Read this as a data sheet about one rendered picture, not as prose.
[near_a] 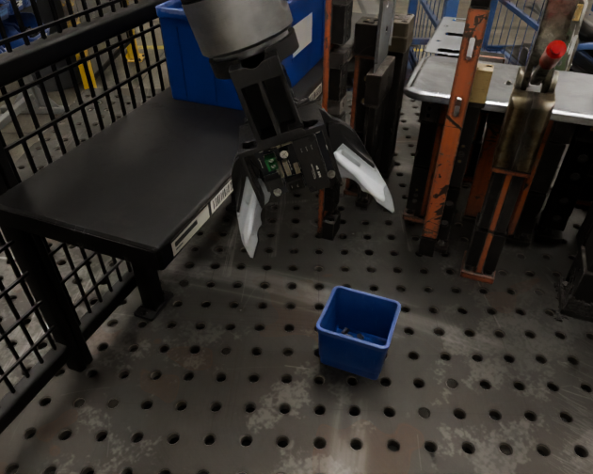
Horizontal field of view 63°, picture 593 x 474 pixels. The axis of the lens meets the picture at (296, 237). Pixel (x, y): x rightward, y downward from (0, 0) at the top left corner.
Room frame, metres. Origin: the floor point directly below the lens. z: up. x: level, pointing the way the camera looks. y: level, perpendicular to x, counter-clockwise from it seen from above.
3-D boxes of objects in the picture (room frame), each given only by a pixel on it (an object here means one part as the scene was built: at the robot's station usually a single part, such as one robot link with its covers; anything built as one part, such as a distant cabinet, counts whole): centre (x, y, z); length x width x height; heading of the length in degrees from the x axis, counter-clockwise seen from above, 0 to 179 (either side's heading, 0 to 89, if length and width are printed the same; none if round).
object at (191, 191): (0.81, 0.07, 1.02); 0.90 x 0.22 x 0.03; 159
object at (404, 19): (1.06, -0.20, 0.88); 0.08 x 0.08 x 0.36; 69
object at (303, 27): (0.82, 0.07, 1.10); 0.30 x 0.17 x 0.13; 159
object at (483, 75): (0.75, -0.29, 0.88); 0.04 x 0.04 x 0.36; 69
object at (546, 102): (0.68, -0.35, 0.88); 0.07 x 0.06 x 0.35; 159
